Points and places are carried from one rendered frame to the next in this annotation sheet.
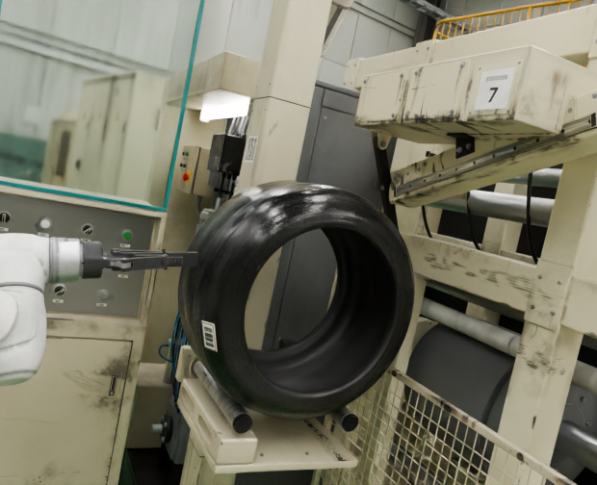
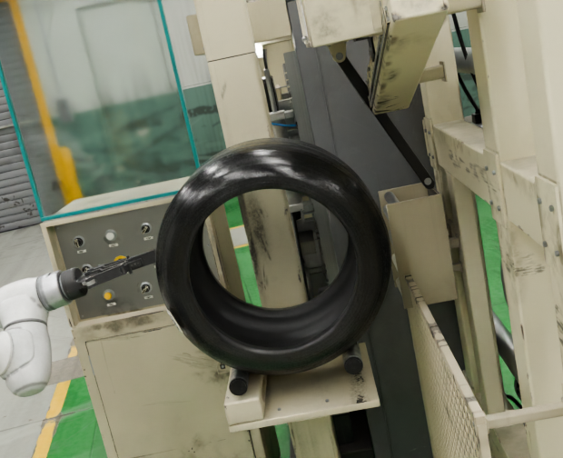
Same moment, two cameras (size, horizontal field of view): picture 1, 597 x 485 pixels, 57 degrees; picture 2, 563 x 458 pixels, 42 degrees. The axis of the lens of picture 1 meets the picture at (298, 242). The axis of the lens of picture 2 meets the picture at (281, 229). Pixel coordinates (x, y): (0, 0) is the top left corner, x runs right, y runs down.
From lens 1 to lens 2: 0.98 m
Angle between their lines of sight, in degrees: 31
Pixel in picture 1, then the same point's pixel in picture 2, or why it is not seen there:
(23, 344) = (24, 366)
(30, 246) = (22, 290)
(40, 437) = (179, 414)
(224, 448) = (230, 411)
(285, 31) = not seen: outside the picture
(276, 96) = (213, 58)
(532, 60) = not seen: outside the picture
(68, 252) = (49, 285)
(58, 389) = (175, 372)
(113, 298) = not seen: hidden behind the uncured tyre
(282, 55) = (202, 16)
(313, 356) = (342, 300)
